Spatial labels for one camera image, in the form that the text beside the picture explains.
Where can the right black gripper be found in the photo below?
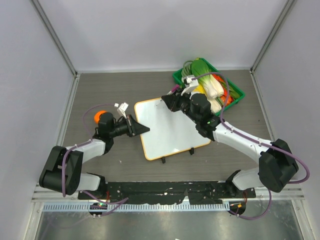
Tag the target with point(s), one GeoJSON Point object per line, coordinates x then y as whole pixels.
{"type": "Point", "coordinates": [172, 101]}

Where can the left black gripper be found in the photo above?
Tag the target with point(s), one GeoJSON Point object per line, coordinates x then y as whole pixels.
{"type": "Point", "coordinates": [133, 128]}

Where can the magenta marker cap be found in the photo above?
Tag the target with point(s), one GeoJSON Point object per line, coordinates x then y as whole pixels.
{"type": "Point", "coordinates": [174, 89]}

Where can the orange framed whiteboard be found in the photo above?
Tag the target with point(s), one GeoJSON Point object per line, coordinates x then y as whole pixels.
{"type": "Point", "coordinates": [170, 132]}

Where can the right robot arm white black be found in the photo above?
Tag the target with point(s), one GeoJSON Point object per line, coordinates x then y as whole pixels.
{"type": "Point", "coordinates": [276, 165]}

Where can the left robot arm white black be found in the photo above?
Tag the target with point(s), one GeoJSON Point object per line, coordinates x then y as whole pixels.
{"type": "Point", "coordinates": [62, 171]}

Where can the left black whiteboard foot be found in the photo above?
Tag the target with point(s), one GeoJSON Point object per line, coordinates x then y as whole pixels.
{"type": "Point", "coordinates": [163, 160]}

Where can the black whiteboard foot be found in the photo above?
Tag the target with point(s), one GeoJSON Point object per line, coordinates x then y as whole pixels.
{"type": "Point", "coordinates": [192, 151]}
{"type": "Point", "coordinates": [163, 160]}

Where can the right black whiteboard foot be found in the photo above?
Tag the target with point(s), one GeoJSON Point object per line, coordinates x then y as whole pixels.
{"type": "Point", "coordinates": [192, 151]}

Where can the green plastic basket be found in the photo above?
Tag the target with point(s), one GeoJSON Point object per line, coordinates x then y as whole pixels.
{"type": "Point", "coordinates": [177, 79]}

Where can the yellow toy vegetable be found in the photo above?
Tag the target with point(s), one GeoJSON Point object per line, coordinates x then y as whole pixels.
{"type": "Point", "coordinates": [199, 89]}

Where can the grey green coiled toy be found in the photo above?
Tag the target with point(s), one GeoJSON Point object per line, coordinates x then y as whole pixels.
{"type": "Point", "coordinates": [186, 69]}

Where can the orange toy fruit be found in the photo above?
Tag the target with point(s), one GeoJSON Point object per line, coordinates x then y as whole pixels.
{"type": "Point", "coordinates": [98, 115]}

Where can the toy bok choy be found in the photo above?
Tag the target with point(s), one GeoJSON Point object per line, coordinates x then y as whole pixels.
{"type": "Point", "coordinates": [211, 86]}

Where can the red orange toy pepper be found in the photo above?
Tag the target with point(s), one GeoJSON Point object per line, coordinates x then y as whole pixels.
{"type": "Point", "coordinates": [233, 95]}

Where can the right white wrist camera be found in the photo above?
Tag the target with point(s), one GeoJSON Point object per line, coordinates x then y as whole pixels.
{"type": "Point", "coordinates": [190, 83]}

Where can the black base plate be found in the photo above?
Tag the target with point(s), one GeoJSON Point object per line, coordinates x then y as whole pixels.
{"type": "Point", "coordinates": [170, 192]}

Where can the slotted grey cable duct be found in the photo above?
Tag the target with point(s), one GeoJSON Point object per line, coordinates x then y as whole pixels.
{"type": "Point", "coordinates": [92, 207]}

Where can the left aluminium frame post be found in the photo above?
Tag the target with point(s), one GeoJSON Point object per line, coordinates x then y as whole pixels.
{"type": "Point", "coordinates": [53, 35]}

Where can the aluminium frame post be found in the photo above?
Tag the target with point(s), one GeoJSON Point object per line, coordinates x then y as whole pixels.
{"type": "Point", "coordinates": [284, 13]}
{"type": "Point", "coordinates": [53, 35]}

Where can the right aluminium frame post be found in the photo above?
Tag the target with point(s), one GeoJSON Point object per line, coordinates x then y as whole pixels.
{"type": "Point", "coordinates": [284, 13]}

